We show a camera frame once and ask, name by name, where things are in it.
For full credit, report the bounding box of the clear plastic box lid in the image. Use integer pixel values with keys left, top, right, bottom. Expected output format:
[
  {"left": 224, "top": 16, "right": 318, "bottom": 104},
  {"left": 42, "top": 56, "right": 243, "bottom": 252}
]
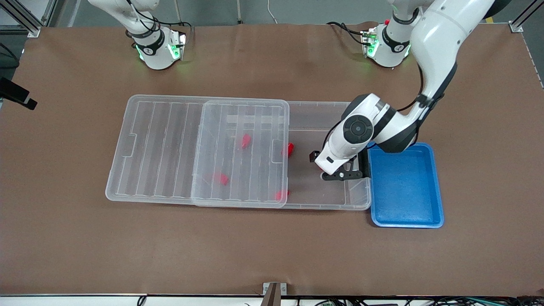
[{"left": 105, "top": 94, "right": 290, "bottom": 209}]

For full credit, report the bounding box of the clear plastic storage box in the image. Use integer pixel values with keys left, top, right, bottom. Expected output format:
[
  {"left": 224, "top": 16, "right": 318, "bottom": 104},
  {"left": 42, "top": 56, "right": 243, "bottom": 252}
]
[{"left": 191, "top": 100, "right": 373, "bottom": 211}]

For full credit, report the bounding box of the blue plastic tray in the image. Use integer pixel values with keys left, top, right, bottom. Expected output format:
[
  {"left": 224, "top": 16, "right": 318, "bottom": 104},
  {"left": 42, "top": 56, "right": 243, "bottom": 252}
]
[{"left": 368, "top": 142, "right": 445, "bottom": 229}]

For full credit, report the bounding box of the black looped cable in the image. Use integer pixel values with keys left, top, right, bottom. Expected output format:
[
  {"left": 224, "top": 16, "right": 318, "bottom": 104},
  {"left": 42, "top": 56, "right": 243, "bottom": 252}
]
[{"left": 0, "top": 42, "right": 20, "bottom": 69}]

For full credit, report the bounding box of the aluminium frame profile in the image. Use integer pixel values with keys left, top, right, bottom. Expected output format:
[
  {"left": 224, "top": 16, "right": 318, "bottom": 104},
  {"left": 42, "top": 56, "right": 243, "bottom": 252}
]
[
  {"left": 508, "top": 0, "right": 544, "bottom": 34},
  {"left": 0, "top": 0, "right": 58, "bottom": 38}
]

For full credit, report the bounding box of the black base cable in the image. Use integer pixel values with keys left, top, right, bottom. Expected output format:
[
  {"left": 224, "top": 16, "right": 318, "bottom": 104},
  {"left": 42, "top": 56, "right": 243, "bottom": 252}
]
[
  {"left": 326, "top": 21, "right": 368, "bottom": 45},
  {"left": 127, "top": 0, "right": 193, "bottom": 35}
]

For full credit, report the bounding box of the grey metal table bracket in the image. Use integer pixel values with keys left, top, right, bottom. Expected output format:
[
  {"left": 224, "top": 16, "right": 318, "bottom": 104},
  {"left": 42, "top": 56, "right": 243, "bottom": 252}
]
[{"left": 262, "top": 282, "right": 288, "bottom": 306}]

